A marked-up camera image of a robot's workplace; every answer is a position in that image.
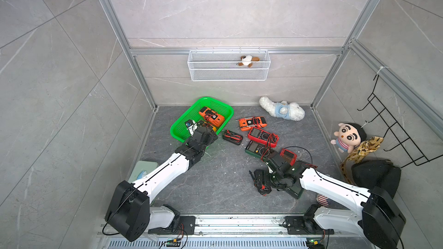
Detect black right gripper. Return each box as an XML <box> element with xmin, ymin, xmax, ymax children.
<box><xmin>252</xmin><ymin>169</ymin><xmax>283</xmax><ymax>188</ymax></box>

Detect small black multimeter red leads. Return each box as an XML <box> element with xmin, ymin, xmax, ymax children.
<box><xmin>249</xmin><ymin>169</ymin><xmax>272</xmax><ymax>196</ymax></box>

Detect orange multimeter with black leads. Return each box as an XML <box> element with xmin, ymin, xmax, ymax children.
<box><xmin>198</xmin><ymin>107</ymin><xmax>225</xmax><ymax>127</ymax></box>

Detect green plastic basket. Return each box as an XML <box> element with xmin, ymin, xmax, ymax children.
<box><xmin>170</xmin><ymin>96</ymin><xmax>235</xmax><ymax>143</ymax></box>

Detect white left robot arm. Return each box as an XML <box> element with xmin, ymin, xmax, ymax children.
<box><xmin>105</xmin><ymin>126</ymin><xmax>218</xmax><ymax>242</ymax></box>

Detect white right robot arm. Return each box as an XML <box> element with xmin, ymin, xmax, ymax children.
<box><xmin>259</xmin><ymin>152</ymin><xmax>406</xmax><ymax>249</ymax></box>

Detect green multimeter grey screen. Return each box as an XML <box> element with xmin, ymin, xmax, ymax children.
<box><xmin>285</xmin><ymin>180</ymin><xmax>304</xmax><ymax>199</ymax></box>

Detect red multimeter brown screen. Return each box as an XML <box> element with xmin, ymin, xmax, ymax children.
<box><xmin>280</xmin><ymin>148</ymin><xmax>297</xmax><ymax>166</ymax></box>

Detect dark green multimeter yellow button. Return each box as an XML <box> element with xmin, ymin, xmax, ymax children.
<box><xmin>245</xmin><ymin>141</ymin><xmax>276</xmax><ymax>161</ymax></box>

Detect red multimeter with leads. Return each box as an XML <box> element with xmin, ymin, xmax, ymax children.
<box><xmin>248</xmin><ymin>127</ymin><xmax>279</xmax><ymax>148</ymax></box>

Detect orange multimeter back side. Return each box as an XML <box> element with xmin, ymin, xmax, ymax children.
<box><xmin>238</xmin><ymin>116</ymin><xmax>268</xmax><ymax>131</ymax></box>

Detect newspaper flag print pouch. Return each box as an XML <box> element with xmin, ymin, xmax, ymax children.
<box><xmin>316</xmin><ymin>194</ymin><xmax>332</xmax><ymax>208</ymax></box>

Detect white plush dog blue shirt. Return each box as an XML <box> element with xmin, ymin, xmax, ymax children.
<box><xmin>259</xmin><ymin>96</ymin><xmax>305</xmax><ymax>121</ymax></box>

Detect pale green plastic bin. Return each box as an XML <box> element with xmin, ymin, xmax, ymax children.
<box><xmin>128</xmin><ymin>161</ymin><xmax>158</xmax><ymax>183</ymax></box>

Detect cartoon boy plush doll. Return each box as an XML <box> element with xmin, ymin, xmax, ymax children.
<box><xmin>330</xmin><ymin>123</ymin><xmax>367</xmax><ymax>153</ymax></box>

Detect leopard print cloth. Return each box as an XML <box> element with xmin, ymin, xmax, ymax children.
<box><xmin>340</xmin><ymin>136</ymin><xmax>384</xmax><ymax>184</ymax></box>

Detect black fabric bag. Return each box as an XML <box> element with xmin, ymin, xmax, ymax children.
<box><xmin>351</xmin><ymin>160</ymin><xmax>401</xmax><ymax>198</ymax></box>

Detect small brown white plush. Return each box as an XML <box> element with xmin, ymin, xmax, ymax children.
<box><xmin>237</xmin><ymin>55</ymin><xmax>260</xmax><ymax>68</ymax></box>

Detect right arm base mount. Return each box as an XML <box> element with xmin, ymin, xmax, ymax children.
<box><xmin>281</xmin><ymin>204</ymin><xmax>335</xmax><ymax>235</ymax></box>

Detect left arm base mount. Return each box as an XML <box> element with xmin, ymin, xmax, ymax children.
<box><xmin>147</xmin><ymin>205</ymin><xmax>196</xmax><ymax>235</ymax></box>

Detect black wire wall rack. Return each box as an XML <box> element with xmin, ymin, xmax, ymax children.
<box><xmin>357</xmin><ymin>75</ymin><xmax>443</xmax><ymax>168</ymax></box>

